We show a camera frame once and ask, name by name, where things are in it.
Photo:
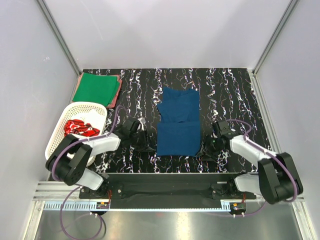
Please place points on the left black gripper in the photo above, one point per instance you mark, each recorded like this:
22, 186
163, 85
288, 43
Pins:
144, 145

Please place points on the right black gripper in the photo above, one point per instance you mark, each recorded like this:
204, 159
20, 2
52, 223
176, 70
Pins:
209, 155

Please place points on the blue t shirt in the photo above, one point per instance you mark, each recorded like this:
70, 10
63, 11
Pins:
179, 129

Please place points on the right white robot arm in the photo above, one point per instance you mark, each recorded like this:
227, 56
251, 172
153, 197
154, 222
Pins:
277, 179

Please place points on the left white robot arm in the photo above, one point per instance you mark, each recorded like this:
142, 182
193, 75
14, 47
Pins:
68, 162

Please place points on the folded pink t shirt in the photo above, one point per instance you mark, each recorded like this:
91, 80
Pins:
118, 85

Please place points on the white plastic laundry basket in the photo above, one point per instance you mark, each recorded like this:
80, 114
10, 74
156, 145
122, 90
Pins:
92, 115

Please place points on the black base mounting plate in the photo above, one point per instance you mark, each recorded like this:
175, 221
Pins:
219, 186

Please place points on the red and white t shirt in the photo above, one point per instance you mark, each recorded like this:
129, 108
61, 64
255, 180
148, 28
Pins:
79, 127

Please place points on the folded green t shirt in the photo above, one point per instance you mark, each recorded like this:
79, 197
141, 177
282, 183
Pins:
96, 86

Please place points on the right small electronics board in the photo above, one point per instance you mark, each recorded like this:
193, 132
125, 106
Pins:
238, 206

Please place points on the small electronics board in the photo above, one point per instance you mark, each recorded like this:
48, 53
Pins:
238, 206
104, 205

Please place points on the left small electronics board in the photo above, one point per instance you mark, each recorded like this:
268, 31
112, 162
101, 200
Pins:
104, 205

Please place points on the white slotted cable duct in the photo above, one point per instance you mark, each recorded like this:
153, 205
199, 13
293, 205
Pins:
115, 206

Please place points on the left aluminium frame post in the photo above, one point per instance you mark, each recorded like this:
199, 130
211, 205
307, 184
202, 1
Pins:
58, 35

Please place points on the aluminium frame post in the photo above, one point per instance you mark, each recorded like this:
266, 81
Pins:
58, 35
275, 35

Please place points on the right aluminium frame post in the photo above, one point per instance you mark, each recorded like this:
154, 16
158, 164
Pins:
275, 35

